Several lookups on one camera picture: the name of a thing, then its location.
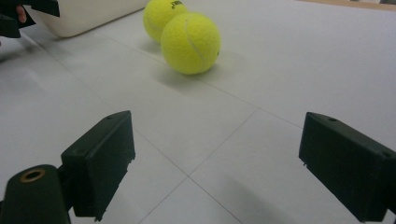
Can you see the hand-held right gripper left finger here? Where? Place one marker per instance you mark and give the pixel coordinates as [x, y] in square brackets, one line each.
[96, 161]

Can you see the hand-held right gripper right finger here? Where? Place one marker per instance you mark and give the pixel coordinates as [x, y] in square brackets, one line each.
[351, 168]

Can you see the white plastic storage bin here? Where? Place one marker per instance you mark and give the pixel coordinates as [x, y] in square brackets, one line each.
[77, 15]

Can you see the yellow tennis ball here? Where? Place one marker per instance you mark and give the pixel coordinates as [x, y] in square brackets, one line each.
[190, 43]
[158, 19]

